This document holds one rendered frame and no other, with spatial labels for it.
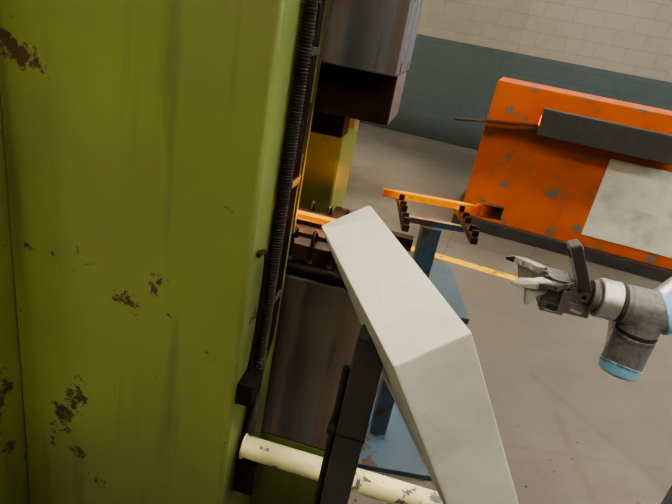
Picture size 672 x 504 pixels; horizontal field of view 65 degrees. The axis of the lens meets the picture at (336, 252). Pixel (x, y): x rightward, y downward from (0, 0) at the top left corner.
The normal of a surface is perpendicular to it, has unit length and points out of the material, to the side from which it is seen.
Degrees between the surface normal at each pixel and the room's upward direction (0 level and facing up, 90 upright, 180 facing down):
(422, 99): 90
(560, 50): 90
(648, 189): 90
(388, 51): 90
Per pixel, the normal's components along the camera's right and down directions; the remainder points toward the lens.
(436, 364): 0.21, 0.43
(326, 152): -0.21, 0.36
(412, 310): -0.33, -0.82
